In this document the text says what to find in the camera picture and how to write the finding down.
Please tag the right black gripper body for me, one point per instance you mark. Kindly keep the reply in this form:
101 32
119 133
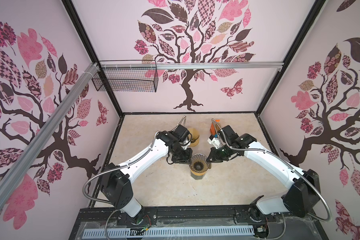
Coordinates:
220 154

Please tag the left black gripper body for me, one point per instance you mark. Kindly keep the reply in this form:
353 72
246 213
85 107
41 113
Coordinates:
180 155

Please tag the wooden dripper ring stand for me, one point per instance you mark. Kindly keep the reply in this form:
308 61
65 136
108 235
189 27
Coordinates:
194 143

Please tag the grey ribbed glass dripper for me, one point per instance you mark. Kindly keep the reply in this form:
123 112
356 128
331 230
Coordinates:
199 163

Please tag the brown paper filter stack holder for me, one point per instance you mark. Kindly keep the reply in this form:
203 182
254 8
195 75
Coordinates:
215 127

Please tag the grey glass server with knob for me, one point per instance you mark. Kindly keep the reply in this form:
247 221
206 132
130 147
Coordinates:
199 179

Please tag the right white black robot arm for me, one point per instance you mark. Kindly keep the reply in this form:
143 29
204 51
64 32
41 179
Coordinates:
302 188

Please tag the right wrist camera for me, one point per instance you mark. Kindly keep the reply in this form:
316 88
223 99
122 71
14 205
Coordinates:
215 142

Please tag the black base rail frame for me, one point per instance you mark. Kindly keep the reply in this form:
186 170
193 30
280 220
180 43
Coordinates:
267 227

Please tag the white slotted cable duct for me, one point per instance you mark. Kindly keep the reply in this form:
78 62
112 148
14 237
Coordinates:
171 233

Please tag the aluminium rail back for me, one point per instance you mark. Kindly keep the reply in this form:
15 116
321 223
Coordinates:
194 66

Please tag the aluminium rail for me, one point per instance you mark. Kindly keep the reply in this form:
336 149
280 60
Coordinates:
16 173
194 66

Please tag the black wire basket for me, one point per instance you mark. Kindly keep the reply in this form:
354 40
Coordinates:
127 76

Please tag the aluminium rail left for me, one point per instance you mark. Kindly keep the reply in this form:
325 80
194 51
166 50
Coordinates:
16 173

